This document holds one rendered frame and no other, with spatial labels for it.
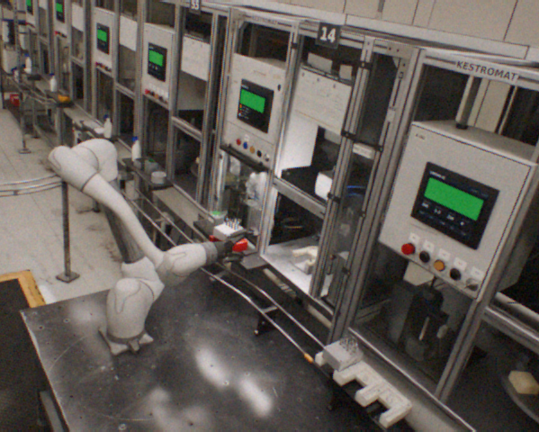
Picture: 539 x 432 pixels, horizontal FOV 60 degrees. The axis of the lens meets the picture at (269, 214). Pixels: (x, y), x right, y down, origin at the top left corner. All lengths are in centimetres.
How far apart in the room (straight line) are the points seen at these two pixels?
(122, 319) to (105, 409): 35
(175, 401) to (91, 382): 34
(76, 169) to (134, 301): 57
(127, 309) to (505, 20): 468
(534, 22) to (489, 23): 44
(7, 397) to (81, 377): 98
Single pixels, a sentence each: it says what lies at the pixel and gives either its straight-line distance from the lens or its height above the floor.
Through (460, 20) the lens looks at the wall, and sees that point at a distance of 583.
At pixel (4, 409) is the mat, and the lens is 291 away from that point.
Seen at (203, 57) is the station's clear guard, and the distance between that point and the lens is 273.
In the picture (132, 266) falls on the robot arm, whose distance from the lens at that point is 214.
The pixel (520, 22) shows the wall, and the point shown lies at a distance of 551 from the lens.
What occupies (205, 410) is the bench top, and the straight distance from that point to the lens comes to 190.
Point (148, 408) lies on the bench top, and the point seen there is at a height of 68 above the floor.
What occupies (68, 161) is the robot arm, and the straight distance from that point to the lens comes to 190.
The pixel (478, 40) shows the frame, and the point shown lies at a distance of 247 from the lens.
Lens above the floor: 210
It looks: 25 degrees down
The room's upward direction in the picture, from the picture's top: 10 degrees clockwise
